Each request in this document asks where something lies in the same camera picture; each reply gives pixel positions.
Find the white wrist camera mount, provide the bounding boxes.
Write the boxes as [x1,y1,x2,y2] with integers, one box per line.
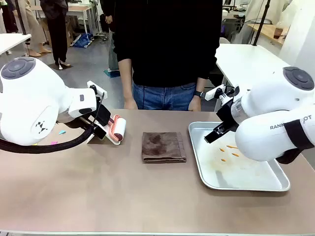
[205,84,241,105]
[86,80,108,99]

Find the thin black camera cable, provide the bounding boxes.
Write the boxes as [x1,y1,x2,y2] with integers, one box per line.
[92,92,105,130]

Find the person's black sweater torso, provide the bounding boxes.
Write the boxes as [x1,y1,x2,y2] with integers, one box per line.
[113,0,220,88]

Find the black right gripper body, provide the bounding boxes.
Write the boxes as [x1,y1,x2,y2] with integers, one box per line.
[216,99,240,133]

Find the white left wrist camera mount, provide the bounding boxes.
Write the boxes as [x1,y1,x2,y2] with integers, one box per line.
[86,80,108,99]

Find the person's right hand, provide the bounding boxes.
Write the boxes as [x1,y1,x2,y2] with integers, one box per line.
[123,95,138,110]

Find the light wooden table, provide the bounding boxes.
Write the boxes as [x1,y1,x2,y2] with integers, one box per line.
[247,23,290,46]

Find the bystander in grey jeans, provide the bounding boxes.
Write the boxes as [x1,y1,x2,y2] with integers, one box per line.
[99,0,121,72]

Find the orange lint roller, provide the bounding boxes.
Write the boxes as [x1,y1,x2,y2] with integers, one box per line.
[94,103,127,146]

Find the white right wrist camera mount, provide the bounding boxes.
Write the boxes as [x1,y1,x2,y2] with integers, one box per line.
[205,84,241,105]

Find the thick black cable sleeve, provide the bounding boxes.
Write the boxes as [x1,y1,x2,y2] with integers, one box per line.
[0,124,98,153]

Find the small white table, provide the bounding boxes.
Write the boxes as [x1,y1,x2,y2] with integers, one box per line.
[0,33,32,56]

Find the black stand pole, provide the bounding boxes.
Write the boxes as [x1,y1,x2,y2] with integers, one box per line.
[14,0,32,45]
[252,0,269,47]

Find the brown cloth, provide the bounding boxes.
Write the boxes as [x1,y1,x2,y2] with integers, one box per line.
[141,132,188,164]

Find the person's right forearm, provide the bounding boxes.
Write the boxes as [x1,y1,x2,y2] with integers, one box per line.
[118,59,135,99]

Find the bystander in black trousers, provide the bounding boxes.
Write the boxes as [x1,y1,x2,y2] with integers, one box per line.
[40,0,72,71]

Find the wood-top table, white legs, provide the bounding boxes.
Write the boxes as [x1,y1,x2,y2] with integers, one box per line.
[31,3,99,35]

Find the black sleeve on right arm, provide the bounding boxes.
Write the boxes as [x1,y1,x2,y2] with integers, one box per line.
[275,119,315,165]

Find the person's left hand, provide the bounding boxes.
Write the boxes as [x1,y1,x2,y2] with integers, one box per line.
[188,95,202,112]

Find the metal tray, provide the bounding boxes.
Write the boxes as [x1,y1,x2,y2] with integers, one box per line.
[188,121,291,192]

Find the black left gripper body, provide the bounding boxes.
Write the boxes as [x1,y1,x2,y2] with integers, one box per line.
[78,116,98,130]

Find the bystander in beige trousers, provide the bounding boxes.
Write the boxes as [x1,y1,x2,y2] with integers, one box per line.
[18,0,52,57]

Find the blue bag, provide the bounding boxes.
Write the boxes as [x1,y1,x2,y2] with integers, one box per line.
[72,33,94,49]

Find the person's left forearm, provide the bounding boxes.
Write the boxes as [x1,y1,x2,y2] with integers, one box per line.
[195,77,206,93]

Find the teal floor mat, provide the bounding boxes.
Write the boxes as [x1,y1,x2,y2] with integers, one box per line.
[103,68,130,79]

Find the large white table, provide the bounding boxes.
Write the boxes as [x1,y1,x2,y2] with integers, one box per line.
[214,43,300,113]

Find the cardboard box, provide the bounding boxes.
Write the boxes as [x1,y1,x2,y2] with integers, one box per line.
[40,18,74,47]

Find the person's blue jeans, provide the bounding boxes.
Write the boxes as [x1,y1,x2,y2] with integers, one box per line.
[132,82,197,111]

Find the bystander in dark clothes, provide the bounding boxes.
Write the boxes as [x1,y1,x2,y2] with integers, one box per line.
[0,0,19,34]

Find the white folded stand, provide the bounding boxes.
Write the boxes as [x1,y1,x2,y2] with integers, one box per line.
[86,122,123,146]

